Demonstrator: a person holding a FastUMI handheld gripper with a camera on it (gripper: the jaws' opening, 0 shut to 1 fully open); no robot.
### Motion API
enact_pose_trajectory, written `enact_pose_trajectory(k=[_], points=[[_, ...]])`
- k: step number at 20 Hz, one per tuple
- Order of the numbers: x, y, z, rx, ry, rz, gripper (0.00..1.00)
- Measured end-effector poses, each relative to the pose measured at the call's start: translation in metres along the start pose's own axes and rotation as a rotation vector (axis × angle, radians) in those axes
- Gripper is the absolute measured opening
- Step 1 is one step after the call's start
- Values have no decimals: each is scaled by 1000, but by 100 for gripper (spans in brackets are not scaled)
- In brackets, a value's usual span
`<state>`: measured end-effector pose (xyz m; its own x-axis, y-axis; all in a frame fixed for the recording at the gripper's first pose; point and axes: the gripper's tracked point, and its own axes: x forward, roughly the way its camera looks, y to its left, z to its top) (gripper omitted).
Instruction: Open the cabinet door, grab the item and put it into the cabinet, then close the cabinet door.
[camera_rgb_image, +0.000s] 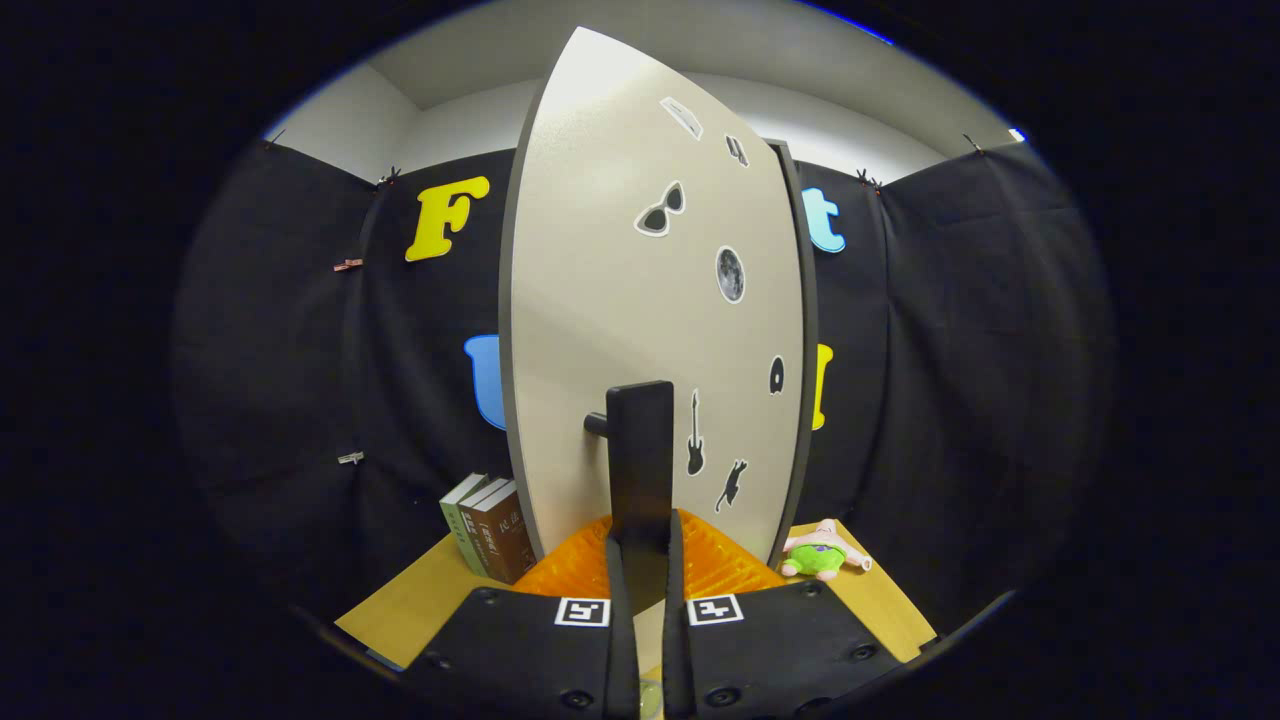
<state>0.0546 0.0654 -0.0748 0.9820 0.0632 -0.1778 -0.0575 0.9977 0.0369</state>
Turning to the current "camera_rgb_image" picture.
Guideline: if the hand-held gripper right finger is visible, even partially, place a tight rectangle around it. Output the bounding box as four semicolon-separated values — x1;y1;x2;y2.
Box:
662;508;906;720

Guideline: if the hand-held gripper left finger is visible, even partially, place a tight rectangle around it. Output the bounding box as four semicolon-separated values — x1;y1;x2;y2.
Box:
400;513;641;720

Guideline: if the black door handle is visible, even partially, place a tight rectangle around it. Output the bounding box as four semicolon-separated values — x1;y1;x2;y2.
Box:
584;380;677;615

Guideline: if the beige cabinet door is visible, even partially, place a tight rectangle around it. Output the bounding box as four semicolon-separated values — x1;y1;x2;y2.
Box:
498;26;807;593

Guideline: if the brown book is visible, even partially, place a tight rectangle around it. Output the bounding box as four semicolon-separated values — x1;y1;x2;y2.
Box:
471;483;539;586
459;478;513;583

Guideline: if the pink and green plush toy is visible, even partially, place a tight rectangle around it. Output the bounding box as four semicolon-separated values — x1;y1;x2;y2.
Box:
779;518;874;582

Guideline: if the dark grey cabinet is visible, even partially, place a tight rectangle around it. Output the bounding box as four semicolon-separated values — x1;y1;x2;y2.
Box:
768;139;822;569

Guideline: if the black backdrop cloth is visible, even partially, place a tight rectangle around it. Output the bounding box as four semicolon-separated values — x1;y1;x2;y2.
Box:
170;135;1117;646

